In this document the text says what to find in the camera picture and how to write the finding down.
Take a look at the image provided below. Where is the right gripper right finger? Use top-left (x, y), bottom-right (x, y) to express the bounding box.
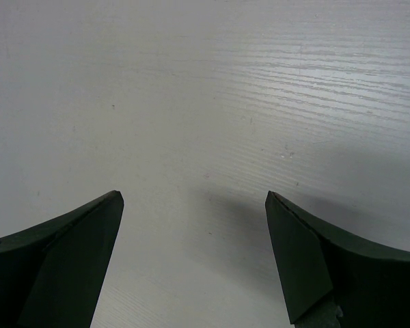
top-left (265, 192), bottom-right (410, 327)

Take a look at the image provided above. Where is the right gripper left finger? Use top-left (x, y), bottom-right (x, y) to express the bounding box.
top-left (0, 191), bottom-right (124, 327)

